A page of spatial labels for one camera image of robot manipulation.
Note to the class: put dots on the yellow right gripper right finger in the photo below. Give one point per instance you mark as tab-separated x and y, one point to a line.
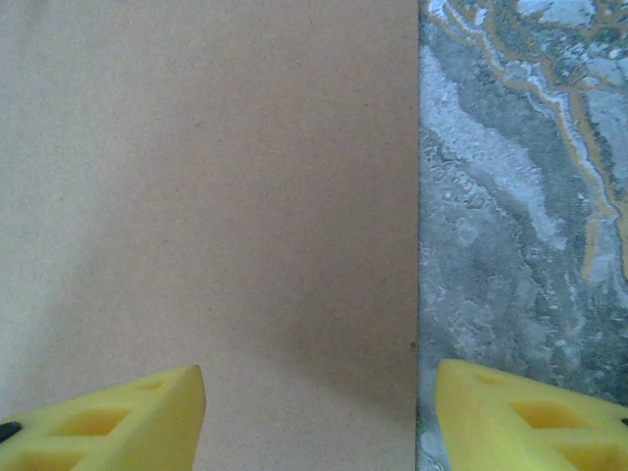
530	432

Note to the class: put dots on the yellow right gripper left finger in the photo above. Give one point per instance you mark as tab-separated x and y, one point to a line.
98	432

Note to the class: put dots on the brown backing board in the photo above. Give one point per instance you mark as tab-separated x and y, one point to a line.
221	172

